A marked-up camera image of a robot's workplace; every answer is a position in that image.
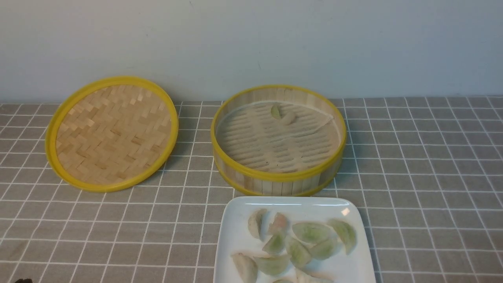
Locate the yellow rimmed bamboo steamer basket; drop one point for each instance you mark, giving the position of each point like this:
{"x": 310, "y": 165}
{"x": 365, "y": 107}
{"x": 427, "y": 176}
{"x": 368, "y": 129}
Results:
{"x": 257, "y": 155}

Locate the pale pink dumpling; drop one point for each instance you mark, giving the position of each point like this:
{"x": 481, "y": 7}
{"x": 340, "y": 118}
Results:
{"x": 288, "y": 118}

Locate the pink dumpling on plate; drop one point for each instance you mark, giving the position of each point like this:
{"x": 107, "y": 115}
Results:
{"x": 278, "y": 225}

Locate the white square plate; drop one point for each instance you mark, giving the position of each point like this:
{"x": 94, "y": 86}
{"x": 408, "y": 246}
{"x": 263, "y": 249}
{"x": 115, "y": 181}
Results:
{"x": 357, "y": 267}

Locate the white dumpling upper left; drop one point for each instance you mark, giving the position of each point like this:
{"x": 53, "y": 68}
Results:
{"x": 255, "y": 223}

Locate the small green dumpling centre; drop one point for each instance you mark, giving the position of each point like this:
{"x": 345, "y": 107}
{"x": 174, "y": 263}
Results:
{"x": 275, "y": 245}

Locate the white dumpling lower left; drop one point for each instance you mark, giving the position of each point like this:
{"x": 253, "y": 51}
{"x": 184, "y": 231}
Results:
{"x": 246, "y": 267}

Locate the yellow rimmed bamboo steamer lid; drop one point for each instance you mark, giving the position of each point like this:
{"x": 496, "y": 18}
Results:
{"x": 112, "y": 134}

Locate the white dumpling bottom edge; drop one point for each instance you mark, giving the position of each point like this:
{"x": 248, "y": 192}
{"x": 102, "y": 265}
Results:
{"x": 303, "y": 277}

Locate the grey checked tablecloth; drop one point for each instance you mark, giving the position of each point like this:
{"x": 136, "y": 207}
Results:
{"x": 424, "y": 173}

